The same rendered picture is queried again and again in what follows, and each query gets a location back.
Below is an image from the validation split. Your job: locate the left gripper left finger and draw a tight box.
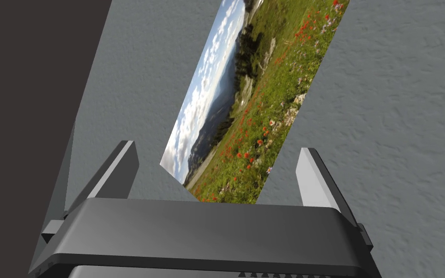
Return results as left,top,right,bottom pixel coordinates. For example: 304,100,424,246
65,140,140,217

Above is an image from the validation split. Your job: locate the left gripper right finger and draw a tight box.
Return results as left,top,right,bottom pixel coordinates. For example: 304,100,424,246
295,147,358,227

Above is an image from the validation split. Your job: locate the flower meadow landscape picture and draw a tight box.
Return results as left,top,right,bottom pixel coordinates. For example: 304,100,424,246
160,0,350,204

